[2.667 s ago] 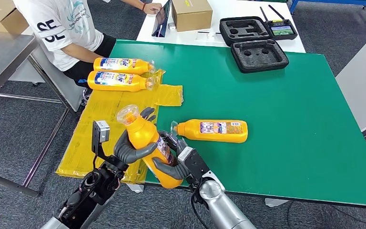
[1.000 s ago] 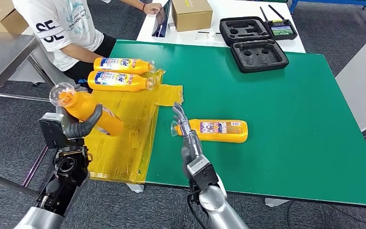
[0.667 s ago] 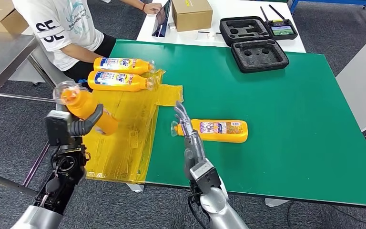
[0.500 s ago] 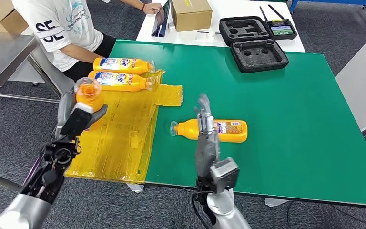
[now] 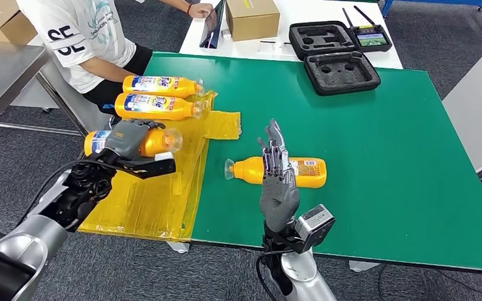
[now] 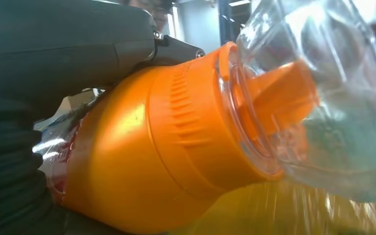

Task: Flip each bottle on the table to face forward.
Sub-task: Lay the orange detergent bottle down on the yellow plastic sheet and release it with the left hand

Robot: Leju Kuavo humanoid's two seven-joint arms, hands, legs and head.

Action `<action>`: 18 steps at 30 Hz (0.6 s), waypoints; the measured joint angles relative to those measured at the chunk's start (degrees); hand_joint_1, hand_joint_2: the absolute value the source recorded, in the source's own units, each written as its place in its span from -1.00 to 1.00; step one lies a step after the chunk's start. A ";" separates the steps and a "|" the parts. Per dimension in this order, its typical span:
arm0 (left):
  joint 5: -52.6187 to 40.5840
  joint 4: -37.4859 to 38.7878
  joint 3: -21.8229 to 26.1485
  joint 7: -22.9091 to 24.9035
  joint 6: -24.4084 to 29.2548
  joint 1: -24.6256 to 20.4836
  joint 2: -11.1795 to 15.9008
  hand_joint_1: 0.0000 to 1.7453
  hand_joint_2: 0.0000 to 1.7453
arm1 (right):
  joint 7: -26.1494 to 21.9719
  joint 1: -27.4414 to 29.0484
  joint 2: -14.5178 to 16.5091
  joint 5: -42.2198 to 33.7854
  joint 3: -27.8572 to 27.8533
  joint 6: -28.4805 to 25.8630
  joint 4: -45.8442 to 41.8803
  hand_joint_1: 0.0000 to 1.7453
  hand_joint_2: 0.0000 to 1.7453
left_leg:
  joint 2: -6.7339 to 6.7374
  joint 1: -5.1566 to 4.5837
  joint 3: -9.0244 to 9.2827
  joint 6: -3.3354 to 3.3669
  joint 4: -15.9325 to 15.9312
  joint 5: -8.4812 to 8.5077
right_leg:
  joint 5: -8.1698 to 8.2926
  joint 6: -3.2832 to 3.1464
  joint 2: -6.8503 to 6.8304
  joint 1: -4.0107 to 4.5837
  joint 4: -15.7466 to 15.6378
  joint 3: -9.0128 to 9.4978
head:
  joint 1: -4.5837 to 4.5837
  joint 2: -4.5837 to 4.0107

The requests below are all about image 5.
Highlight person's left hand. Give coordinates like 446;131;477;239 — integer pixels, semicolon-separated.
188;3;215;19

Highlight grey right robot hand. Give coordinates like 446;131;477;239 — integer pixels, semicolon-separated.
257;119;301;233

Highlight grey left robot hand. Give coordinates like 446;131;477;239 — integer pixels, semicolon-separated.
104;119;167;162

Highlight orange detergent bottle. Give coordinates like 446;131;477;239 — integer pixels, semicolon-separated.
122;75;205;99
83;127;184;159
114;93;205;122
223;156;328;189

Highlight black tablet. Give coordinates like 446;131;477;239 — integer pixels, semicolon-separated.
199;0;227;50

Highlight cardboard box with yellow mark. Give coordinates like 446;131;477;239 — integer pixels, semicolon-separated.
225;0;281;42

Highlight grey metal panel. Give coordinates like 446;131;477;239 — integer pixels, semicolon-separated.
37;62;115;134

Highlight yellow plastic sheet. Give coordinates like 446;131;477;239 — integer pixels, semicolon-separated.
78;90;242;243

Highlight clear plastic packet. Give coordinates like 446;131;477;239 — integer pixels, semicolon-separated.
258;40;295;54

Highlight white table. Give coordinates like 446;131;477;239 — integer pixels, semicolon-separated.
179;0;404;71

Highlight white table foot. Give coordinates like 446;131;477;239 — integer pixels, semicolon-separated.
166;240;191;255
349;260;384;274

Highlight person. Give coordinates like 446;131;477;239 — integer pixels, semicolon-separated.
15;0;215;115

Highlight black foam-lined case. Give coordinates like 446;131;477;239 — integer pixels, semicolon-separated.
288;21;382;97

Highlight steel table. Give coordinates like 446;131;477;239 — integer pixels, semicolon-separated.
0;41;88;242

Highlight black remote controller with antennas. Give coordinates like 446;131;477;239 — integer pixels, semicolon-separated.
342;6;393;53

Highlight plain cardboard box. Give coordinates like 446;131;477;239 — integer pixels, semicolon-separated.
0;0;38;46

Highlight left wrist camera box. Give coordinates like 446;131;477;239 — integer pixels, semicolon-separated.
116;151;178;180

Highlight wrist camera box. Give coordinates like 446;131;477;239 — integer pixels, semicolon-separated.
295;204;336;254
116;151;178;180

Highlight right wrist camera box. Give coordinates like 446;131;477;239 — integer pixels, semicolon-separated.
295;204;336;254

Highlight blue cart frame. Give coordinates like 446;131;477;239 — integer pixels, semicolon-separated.
380;0;482;35

